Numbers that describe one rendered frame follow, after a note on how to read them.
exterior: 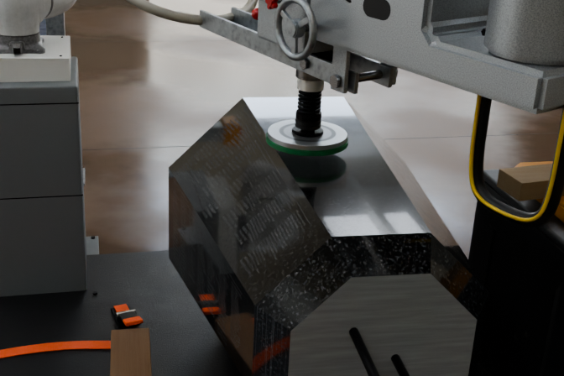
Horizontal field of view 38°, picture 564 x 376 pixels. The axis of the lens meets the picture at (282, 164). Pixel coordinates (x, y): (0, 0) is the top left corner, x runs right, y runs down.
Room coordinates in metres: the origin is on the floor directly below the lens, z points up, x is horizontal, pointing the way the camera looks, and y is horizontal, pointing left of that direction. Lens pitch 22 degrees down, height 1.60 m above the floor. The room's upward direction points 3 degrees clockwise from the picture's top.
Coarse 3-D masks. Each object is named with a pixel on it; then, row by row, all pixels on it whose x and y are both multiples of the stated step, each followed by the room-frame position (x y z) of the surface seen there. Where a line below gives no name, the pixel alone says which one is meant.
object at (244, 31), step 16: (208, 16) 2.34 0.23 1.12; (240, 16) 2.41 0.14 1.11; (224, 32) 2.27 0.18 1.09; (240, 32) 2.21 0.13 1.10; (256, 32) 2.16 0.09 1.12; (256, 48) 2.15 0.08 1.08; (272, 48) 2.09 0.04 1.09; (288, 64) 2.04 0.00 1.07; (304, 64) 1.97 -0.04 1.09; (320, 64) 1.94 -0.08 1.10; (352, 64) 2.01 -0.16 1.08; (368, 64) 1.96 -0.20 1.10; (384, 64) 1.93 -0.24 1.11; (336, 80) 1.83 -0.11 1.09; (352, 80) 1.84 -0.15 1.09; (368, 80) 1.90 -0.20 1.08; (384, 80) 1.91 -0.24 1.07
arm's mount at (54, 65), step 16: (48, 48) 2.79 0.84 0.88; (64, 48) 2.81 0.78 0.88; (0, 64) 2.63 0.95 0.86; (16, 64) 2.64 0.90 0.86; (32, 64) 2.65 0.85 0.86; (48, 64) 2.66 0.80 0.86; (64, 64) 2.68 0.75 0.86; (0, 80) 2.63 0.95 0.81; (16, 80) 2.64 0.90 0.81; (32, 80) 2.65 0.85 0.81; (48, 80) 2.66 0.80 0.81; (64, 80) 2.68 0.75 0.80
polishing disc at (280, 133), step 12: (288, 120) 2.14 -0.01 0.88; (276, 132) 2.04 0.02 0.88; (288, 132) 2.05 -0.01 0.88; (324, 132) 2.06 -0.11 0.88; (336, 132) 2.07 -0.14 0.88; (288, 144) 1.96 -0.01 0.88; (300, 144) 1.96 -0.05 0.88; (312, 144) 1.96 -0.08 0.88; (324, 144) 1.97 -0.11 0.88; (336, 144) 1.98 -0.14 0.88
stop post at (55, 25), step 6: (48, 18) 3.65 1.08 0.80; (54, 18) 3.65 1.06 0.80; (60, 18) 3.66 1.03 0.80; (48, 24) 3.65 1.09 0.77; (54, 24) 3.65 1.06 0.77; (60, 24) 3.66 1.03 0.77; (48, 30) 3.65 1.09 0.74; (54, 30) 3.65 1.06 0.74; (60, 30) 3.66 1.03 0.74; (84, 168) 3.81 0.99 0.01; (84, 174) 3.73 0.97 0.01; (84, 180) 3.65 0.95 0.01
